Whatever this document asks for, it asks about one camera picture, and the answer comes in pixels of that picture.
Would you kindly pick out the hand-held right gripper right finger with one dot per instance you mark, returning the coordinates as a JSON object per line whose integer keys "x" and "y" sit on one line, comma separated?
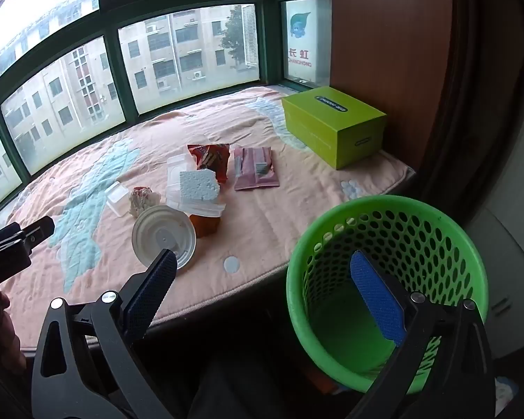
{"x": 375, "y": 292}

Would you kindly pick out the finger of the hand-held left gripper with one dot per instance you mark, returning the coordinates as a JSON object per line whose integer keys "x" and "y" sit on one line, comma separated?
{"x": 39, "y": 230}
{"x": 2, "y": 233}

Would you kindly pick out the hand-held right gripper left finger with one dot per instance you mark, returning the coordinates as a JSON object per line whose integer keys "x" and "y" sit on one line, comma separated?
{"x": 153, "y": 290}

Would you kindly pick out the white round cup lid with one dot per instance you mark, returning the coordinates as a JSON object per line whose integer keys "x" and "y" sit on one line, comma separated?
{"x": 157, "y": 231}

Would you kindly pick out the green plastic mesh basket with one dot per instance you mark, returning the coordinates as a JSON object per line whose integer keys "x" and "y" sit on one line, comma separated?
{"x": 419, "y": 235}

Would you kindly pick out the orange jelly cup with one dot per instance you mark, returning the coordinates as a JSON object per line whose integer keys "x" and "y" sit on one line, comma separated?
{"x": 205, "y": 225}

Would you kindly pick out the small clear plastic tray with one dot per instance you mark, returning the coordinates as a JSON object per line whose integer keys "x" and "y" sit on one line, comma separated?
{"x": 117, "y": 198}

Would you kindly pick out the paper wrapper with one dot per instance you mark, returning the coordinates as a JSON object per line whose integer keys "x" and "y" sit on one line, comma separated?
{"x": 142, "y": 200}

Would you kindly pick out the white foam block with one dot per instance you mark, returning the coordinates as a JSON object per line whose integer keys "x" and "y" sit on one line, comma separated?
{"x": 198, "y": 185}

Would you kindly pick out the large clear plastic container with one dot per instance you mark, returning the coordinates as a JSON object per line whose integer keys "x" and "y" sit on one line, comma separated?
{"x": 174, "y": 174}

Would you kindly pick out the orange snack packet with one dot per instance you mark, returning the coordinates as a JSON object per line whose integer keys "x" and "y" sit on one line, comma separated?
{"x": 212, "y": 157}

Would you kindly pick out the pink snack packet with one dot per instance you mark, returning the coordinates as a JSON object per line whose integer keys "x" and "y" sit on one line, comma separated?
{"x": 253, "y": 174}

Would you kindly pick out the person's left hand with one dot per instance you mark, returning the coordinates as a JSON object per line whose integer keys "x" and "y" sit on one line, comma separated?
{"x": 11, "y": 331}

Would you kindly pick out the white cabinet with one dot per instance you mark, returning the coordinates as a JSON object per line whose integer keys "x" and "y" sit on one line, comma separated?
{"x": 506, "y": 270}

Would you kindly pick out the green cardboard box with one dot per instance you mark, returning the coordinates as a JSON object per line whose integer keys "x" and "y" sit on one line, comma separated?
{"x": 332, "y": 113}

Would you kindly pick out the brown wooden cabinet panel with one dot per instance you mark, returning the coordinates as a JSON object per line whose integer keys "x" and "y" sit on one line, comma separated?
{"x": 388, "y": 43}

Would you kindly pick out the white air conditioner unit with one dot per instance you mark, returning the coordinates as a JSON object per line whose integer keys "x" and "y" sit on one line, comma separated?
{"x": 305, "y": 48}

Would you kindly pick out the green window frame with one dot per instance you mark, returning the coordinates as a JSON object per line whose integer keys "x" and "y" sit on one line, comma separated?
{"x": 179, "y": 0}

